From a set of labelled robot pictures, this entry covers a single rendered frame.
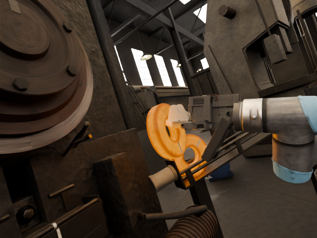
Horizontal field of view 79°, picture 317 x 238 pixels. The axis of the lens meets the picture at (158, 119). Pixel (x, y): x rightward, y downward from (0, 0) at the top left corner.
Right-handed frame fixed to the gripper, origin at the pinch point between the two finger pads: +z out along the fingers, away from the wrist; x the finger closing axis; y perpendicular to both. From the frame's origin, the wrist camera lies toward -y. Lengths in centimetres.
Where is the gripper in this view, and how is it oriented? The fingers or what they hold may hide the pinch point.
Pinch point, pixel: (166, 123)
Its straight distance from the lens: 55.3
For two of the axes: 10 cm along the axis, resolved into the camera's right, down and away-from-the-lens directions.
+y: -0.6, -9.9, -0.9
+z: -8.5, 0.0, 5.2
